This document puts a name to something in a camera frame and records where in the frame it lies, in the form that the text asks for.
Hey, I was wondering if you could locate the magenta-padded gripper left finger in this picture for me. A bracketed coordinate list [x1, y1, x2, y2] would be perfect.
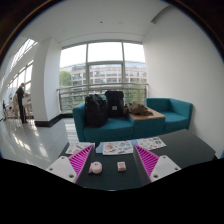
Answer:
[46, 143, 96, 184]

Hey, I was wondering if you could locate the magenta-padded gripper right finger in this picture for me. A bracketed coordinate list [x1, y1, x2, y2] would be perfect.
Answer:
[132, 144, 182, 186]

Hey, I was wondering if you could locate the pink charger block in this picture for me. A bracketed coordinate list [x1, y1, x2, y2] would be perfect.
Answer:
[116, 161, 127, 172]

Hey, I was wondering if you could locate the colourful sticker sheet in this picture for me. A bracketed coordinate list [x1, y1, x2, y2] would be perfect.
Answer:
[102, 140, 134, 156]
[65, 141, 95, 155]
[136, 136, 167, 152]

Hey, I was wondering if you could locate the pink power strip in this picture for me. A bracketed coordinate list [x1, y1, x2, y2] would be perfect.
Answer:
[88, 161, 103, 175]

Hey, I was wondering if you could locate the wooden-topped teal side table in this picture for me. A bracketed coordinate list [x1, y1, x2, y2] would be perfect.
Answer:
[128, 108, 167, 139]

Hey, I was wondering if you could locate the teal sofa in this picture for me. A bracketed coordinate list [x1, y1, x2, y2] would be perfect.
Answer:
[72, 96, 135, 144]

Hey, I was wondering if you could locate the bulky black backpack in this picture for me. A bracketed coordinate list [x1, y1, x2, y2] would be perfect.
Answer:
[83, 93, 109, 129]

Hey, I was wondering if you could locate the metal balcony railing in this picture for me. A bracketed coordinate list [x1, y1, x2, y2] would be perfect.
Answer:
[56, 82, 149, 114]

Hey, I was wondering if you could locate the person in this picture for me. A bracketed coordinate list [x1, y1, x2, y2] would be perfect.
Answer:
[15, 82, 28, 124]

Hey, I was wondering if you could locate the boxy black backpack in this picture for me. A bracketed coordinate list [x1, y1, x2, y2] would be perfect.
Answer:
[104, 90, 125, 118]

